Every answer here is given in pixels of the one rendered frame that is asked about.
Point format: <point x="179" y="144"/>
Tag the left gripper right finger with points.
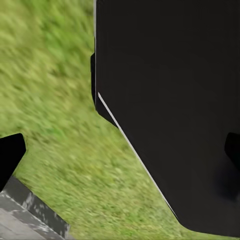
<point x="232" y="149"/>

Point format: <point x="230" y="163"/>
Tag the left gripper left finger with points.
<point x="12" y="150"/>

